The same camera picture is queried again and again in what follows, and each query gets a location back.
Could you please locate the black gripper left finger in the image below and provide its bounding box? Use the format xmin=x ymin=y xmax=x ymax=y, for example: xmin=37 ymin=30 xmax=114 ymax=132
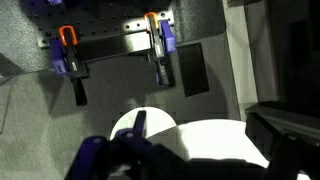
xmin=65 ymin=110 xmax=185 ymax=180

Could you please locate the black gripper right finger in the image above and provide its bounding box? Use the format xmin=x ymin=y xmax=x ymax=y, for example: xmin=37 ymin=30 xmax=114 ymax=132
xmin=266 ymin=135 xmax=320 ymax=180

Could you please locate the dark cabinet furniture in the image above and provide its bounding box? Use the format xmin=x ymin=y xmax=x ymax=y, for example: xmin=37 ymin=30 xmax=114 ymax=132
xmin=226 ymin=0 xmax=320 ymax=161

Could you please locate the white round plate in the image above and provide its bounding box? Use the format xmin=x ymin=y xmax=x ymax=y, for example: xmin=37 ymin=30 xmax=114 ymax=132
xmin=109 ymin=106 xmax=311 ymax=180

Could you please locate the blue orange clamp left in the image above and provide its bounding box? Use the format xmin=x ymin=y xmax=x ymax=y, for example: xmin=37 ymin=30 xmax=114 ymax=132
xmin=49 ymin=25 xmax=89 ymax=106

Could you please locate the blue orange clamp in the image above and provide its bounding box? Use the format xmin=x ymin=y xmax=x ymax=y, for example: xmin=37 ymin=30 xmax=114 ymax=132
xmin=144 ymin=12 xmax=177 ymax=87
xmin=49 ymin=25 xmax=89 ymax=106

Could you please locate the blue orange clamp right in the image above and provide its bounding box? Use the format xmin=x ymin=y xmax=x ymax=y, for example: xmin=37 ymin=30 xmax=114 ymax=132
xmin=144 ymin=12 xmax=177 ymax=87

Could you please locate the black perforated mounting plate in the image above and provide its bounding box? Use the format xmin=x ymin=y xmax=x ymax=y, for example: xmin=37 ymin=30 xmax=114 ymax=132
xmin=18 ymin=0 xmax=174 ymax=48

